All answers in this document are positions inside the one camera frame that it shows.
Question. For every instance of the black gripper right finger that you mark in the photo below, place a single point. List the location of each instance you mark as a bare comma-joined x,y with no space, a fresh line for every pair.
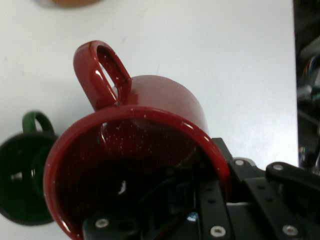
287,190

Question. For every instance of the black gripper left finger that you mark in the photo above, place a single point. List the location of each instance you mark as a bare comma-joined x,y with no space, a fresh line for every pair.
212,212

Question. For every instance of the red speckled ceramic mug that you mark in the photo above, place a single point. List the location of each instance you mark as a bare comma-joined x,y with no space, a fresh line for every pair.
160,95

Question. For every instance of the dark green ceramic mug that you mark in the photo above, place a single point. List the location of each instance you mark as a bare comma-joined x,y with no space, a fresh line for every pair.
15,160

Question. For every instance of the wooden mug tree stand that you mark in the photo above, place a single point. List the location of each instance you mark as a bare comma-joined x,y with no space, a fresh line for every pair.
70,2

